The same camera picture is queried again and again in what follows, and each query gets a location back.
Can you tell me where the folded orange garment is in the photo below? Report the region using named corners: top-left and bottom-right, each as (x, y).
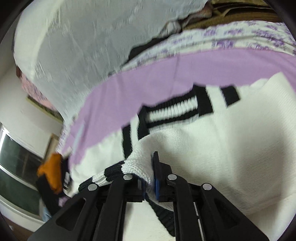
top-left (37, 153), bottom-right (63, 194)

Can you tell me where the brown striped blanket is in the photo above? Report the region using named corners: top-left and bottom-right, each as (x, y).
top-left (180, 1), bottom-right (282, 30)

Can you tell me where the white lace cover cloth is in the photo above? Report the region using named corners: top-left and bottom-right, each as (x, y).
top-left (14, 1), bottom-right (205, 121)

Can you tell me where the purple bed sheet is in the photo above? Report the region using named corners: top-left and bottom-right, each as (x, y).
top-left (59, 48), bottom-right (296, 204)

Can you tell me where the purple floral white quilt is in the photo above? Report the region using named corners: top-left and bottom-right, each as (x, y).
top-left (108, 20), bottom-right (295, 76)

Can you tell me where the white black-striped knit sweater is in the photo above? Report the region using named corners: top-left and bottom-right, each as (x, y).
top-left (69, 73), bottom-right (295, 240)

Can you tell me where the folded black garment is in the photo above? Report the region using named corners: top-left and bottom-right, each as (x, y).
top-left (36, 156), bottom-right (71, 215)

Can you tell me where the pink floral pillow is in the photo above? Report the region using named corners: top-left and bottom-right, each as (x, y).
top-left (16, 66), bottom-right (57, 111)

